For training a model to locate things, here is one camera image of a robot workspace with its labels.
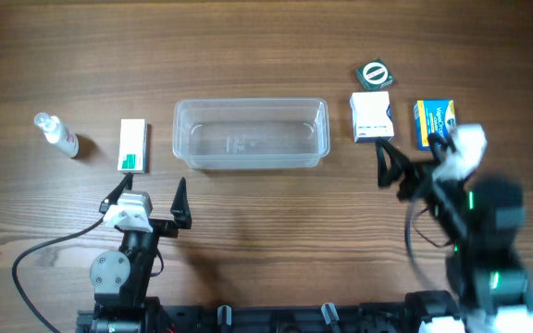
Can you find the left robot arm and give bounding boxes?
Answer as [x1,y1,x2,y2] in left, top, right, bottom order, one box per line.
[76,173,192,333]

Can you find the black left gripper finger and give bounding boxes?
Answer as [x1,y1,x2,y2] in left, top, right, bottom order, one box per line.
[170,178,192,222]
[99,172,133,213]

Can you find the green round-label box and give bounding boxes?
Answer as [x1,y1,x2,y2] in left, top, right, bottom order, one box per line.
[355,59,394,92]

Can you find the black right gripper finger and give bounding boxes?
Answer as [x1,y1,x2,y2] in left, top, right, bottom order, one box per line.
[379,138,414,174]
[375,138,399,188]

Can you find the white medicine box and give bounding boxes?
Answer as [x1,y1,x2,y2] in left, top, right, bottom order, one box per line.
[350,92,394,142]

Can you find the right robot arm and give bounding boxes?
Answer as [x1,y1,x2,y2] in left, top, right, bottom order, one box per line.
[376,139,533,332]

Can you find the white spray bottle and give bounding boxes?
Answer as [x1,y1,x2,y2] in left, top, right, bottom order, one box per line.
[34,113,80,158]

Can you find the clear plastic container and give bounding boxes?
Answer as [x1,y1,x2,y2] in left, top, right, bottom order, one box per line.
[172,97,330,170]

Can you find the blue yellow VapoDrops box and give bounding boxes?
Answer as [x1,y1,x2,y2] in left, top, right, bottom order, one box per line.
[414,100,457,151]

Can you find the white green box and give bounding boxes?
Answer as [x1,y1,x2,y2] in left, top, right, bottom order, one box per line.
[118,118,147,173]

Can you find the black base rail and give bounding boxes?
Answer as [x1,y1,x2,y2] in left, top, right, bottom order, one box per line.
[75,290,462,333]

